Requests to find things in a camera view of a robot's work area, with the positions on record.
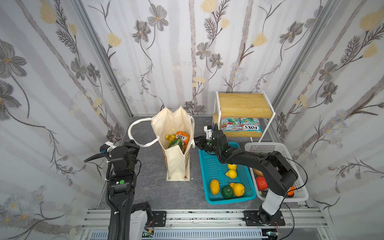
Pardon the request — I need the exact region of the orange red snack bag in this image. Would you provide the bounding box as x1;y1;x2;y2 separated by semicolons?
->
176;131;190;152

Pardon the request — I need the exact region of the small yellow lemon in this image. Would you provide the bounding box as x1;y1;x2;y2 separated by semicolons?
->
225;164;238;179

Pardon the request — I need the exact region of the cream floral grocery tote bag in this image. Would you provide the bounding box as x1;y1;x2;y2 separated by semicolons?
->
128;107;195;182

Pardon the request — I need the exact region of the green snack bag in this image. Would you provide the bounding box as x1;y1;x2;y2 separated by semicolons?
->
169;138;183;148

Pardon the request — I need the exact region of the yellow banana bunch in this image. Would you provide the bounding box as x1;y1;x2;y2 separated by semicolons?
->
165;135;176;144

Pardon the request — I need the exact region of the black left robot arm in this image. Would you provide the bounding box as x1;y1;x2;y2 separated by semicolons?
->
84;140;140;240

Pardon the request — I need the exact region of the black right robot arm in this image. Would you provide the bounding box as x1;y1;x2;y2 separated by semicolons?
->
194;125;299;218

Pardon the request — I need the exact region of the teal Fox's candy bag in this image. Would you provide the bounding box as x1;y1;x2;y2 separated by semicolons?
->
240;118;262;133

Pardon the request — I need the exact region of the teal plastic basket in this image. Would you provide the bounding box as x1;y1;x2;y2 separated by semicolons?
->
199;150;257;205

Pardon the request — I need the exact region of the yellow lemon front left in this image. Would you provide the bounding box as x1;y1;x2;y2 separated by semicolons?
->
210;179;220;196

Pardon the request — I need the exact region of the white metal wooden shelf rack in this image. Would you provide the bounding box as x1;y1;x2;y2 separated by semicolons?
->
212;91;276;142

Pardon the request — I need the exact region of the green round fruit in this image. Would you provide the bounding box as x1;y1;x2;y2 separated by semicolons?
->
221;185;234;200

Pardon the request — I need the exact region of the bumpy yellow citron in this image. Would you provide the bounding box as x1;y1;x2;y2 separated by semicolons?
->
230;183;245;197

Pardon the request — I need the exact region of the brown potato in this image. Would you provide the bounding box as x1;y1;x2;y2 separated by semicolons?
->
253;169;264;177

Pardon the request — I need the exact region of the red tomato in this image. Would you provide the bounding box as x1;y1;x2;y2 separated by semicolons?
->
256;177;268;191

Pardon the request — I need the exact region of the small orange pumpkin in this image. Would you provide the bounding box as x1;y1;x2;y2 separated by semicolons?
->
287;186;296;198

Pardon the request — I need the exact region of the white plastic basket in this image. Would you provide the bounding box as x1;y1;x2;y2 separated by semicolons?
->
245;142;309;203

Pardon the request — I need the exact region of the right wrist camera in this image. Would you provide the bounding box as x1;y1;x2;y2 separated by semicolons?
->
204;125;214;140

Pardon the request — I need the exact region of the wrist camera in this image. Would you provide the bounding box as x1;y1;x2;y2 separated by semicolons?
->
100;142;116;154
204;125;214;140

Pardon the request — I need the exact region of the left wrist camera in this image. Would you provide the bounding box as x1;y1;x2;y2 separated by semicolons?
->
100;142;116;154

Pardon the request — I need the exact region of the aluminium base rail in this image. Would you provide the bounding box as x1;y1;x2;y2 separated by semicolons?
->
80;208;325;240

